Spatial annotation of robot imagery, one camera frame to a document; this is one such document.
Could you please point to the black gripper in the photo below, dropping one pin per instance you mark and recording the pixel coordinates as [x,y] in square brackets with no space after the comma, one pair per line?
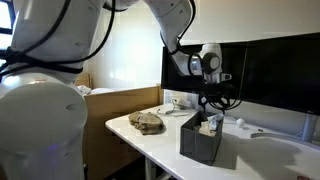
[218,90]

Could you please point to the white cloth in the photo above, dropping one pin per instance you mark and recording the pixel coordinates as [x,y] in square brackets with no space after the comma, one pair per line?
[210,126]

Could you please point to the dark grey rectangular box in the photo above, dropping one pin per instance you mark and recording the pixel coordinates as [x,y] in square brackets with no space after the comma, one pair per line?
[200,148]

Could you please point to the brown cloth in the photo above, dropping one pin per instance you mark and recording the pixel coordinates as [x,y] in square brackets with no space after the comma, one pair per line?
[146,122]

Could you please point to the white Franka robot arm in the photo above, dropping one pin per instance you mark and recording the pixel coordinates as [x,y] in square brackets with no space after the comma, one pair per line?
[33,110]

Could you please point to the small white round gadget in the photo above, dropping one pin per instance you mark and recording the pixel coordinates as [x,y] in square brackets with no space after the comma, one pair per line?
[240,122]

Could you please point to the white power strip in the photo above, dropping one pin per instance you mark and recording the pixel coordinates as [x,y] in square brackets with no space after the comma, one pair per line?
[180,102]

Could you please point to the large black monitor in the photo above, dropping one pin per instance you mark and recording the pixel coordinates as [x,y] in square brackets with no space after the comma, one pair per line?
[283,73]

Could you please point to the white table leg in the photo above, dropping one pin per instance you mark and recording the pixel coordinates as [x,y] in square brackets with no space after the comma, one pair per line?
[150,168]

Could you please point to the light wooden cabinet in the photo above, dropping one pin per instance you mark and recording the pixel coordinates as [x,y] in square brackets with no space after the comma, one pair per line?
[116,113]

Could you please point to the white flat sheet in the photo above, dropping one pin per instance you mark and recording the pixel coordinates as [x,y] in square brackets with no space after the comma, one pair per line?
[101,90]

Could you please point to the small dark rectangular device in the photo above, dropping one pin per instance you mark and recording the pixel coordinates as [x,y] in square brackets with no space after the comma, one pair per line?
[303,178]

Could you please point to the wooden board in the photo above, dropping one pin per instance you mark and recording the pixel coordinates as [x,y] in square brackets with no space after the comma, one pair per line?
[85,80]

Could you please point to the crumpled white fabric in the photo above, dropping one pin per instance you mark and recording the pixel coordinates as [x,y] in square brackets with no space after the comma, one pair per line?
[83,90]

